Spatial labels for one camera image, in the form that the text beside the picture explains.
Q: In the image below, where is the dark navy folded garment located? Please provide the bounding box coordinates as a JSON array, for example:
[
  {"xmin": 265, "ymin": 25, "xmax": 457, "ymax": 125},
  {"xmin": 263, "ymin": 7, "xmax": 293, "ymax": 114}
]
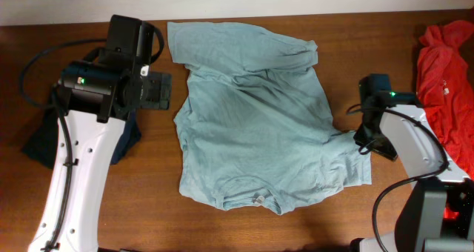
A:
[{"xmin": 21, "ymin": 111, "xmax": 141, "ymax": 169}]

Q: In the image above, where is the light blue t-shirt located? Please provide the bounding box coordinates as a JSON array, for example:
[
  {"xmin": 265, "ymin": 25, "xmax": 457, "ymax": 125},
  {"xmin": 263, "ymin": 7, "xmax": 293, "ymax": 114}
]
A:
[{"xmin": 167, "ymin": 22, "xmax": 372, "ymax": 215}]

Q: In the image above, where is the red t-shirt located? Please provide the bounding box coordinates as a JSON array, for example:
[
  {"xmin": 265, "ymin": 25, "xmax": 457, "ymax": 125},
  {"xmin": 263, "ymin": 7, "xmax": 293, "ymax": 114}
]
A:
[{"xmin": 415, "ymin": 20, "xmax": 474, "ymax": 181}]

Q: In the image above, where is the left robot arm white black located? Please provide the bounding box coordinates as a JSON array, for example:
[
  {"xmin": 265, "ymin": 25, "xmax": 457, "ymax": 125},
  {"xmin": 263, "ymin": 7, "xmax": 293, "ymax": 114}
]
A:
[{"xmin": 29, "ymin": 15, "xmax": 172, "ymax": 251}]

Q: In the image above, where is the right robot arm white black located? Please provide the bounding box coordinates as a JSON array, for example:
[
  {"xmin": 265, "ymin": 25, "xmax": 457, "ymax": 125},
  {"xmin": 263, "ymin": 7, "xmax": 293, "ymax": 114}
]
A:
[{"xmin": 348, "ymin": 74, "xmax": 473, "ymax": 252}]

